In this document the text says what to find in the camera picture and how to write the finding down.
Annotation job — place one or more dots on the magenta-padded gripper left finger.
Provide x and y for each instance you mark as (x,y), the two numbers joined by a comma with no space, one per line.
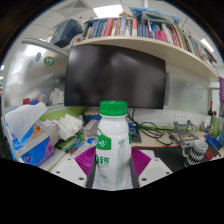
(68,171)

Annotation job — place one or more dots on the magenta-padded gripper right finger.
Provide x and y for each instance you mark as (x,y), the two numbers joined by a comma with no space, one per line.
(155,171)

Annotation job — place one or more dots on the white green-capped drink bottle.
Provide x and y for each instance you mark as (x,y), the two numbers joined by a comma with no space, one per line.
(113,146)

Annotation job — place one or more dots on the large white paper sheet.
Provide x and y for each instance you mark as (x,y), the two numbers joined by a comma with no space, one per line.
(148,154)

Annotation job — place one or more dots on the black desk mat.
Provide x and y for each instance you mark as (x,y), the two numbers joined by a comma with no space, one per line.
(170,156)

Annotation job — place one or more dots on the blue tissue box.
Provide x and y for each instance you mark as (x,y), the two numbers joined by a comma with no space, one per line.
(33,150)

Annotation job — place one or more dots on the black white checkered mug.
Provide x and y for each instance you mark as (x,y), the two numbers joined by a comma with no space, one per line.
(195,155)

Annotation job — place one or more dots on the small blue device box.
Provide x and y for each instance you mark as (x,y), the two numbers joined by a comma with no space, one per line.
(134,129)

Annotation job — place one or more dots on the white napkin stack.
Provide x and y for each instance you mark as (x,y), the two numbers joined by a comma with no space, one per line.
(70,124)

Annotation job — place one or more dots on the flat round red coaster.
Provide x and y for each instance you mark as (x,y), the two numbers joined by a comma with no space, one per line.
(209,155)

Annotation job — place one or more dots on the black computer monitor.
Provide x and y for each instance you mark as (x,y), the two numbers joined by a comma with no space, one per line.
(113,76)

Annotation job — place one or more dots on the dark blue box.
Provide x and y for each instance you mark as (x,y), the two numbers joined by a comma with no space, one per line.
(66,31)

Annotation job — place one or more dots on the ceiling light panels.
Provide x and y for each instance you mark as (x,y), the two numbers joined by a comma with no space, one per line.
(108,10)

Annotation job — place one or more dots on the white wall socket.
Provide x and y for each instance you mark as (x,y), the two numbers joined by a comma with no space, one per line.
(190,117)
(180,117)

